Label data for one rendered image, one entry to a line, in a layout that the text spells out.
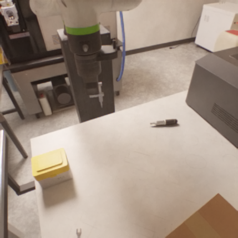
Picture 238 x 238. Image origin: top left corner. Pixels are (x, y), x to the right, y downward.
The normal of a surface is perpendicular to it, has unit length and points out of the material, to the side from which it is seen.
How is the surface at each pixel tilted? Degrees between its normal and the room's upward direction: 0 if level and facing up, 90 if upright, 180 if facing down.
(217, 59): 58
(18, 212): 0
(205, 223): 0
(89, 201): 0
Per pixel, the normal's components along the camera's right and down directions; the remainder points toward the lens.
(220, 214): -0.03, -0.73
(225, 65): -0.79, -0.14
